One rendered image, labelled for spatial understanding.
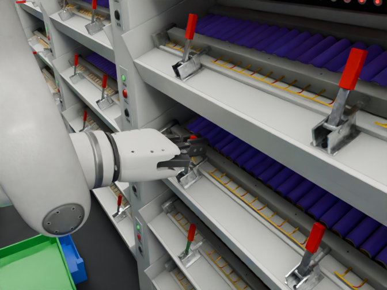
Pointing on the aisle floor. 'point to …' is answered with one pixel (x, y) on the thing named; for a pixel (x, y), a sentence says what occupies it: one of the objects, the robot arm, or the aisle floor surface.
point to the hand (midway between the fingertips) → (193, 145)
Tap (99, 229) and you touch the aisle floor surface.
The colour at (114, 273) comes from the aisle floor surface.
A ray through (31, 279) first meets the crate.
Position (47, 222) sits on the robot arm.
